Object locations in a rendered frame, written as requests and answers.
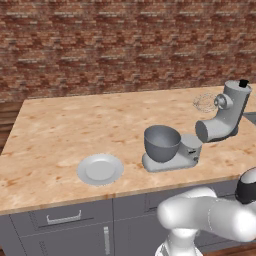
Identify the grey mixer bowl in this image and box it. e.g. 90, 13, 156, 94
143, 124, 182, 164

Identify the grey stand mixer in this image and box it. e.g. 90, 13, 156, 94
141, 79, 253, 173

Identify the grey round plate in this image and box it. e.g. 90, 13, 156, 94
76, 152, 125, 187

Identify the grey drawer front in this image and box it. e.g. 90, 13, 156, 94
9, 198, 114, 238
112, 179, 241, 221

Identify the grey cupboard door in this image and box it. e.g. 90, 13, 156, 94
113, 213, 174, 256
19, 221, 116, 256

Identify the grey sink edge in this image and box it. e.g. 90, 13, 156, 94
242, 111, 256, 127

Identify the silver drawer handle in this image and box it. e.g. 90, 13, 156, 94
46, 209, 83, 225

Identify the silver cupboard door handle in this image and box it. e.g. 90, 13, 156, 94
103, 226, 111, 256

